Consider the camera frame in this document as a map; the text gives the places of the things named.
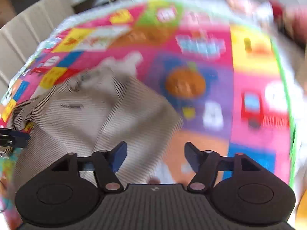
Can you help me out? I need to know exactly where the beige striped shirt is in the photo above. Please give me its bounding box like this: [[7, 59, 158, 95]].
[[8, 51, 183, 193]]

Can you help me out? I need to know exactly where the colourful cartoon play mat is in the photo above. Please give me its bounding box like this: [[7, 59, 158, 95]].
[[0, 0, 297, 229]]

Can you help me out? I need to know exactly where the white quilted mattress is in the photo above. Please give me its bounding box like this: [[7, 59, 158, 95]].
[[11, 0, 232, 81]]

